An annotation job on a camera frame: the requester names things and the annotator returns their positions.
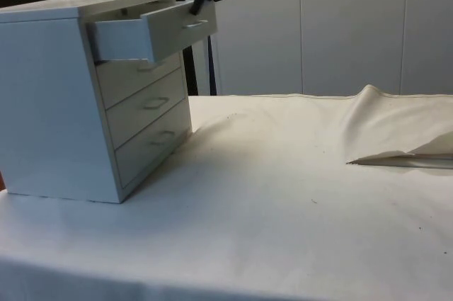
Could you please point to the white chest of drawers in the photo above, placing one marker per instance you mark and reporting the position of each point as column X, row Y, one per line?
column 46, row 102

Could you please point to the pale grey locker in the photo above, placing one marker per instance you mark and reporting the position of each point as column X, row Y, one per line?
column 347, row 32

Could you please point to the white drawer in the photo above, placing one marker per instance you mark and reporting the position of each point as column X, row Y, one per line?
column 170, row 32

